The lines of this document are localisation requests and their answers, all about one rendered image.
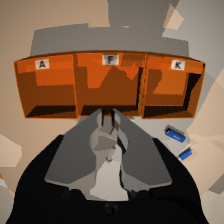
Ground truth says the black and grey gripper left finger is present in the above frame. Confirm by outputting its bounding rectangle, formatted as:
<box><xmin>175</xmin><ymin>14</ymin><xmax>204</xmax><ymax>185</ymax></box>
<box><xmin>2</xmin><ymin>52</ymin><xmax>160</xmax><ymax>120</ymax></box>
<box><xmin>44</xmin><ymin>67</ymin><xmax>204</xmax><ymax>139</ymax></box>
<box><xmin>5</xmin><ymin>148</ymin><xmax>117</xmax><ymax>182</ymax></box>
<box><xmin>6</xmin><ymin>108</ymin><xmax>104</xmax><ymax>224</ymax></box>

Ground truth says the blue aa battery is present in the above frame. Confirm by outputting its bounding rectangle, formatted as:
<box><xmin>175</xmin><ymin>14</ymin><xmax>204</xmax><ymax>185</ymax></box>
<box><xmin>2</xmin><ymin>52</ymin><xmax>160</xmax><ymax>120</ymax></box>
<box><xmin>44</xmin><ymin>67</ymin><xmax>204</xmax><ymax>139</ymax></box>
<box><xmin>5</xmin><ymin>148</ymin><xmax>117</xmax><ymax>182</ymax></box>
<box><xmin>165</xmin><ymin>128</ymin><xmax>186</xmax><ymax>143</ymax></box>

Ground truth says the blue usb stick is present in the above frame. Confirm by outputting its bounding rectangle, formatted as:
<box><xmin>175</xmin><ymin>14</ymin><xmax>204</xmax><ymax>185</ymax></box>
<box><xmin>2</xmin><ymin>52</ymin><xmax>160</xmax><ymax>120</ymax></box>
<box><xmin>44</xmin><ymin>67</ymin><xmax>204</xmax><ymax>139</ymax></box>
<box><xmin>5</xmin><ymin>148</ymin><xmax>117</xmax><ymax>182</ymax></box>
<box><xmin>177</xmin><ymin>148</ymin><xmax>192</xmax><ymax>161</ymax></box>

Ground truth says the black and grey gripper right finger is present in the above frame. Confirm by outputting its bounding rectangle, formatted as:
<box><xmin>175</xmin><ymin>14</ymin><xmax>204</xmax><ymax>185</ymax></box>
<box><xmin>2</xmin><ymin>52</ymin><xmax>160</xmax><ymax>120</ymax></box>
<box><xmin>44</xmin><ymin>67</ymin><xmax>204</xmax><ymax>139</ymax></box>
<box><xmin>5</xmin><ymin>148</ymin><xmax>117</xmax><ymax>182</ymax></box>
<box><xmin>111</xmin><ymin>109</ymin><xmax>209</xmax><ymax>224</ymax></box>

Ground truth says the orange rack of bins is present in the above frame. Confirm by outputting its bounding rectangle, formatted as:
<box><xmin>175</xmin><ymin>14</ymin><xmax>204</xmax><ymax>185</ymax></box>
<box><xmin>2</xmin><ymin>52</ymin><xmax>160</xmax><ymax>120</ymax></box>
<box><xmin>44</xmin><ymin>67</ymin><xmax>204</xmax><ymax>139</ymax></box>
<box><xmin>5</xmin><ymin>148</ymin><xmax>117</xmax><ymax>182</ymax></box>
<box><xmin>14</xmin><ymin>50</ymin><xmax>206</xmax><ymax>119</ymax></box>

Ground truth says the grey domino tile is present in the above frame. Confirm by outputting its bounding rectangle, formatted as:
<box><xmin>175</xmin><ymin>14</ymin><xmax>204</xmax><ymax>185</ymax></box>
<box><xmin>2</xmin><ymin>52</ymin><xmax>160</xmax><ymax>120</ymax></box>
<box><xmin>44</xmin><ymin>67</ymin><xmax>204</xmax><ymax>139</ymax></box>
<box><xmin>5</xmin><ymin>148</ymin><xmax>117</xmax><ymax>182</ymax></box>
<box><xmin>109</xmin><ymin>117</ymin><xmax>135</xmax><ymax>140</ymax></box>

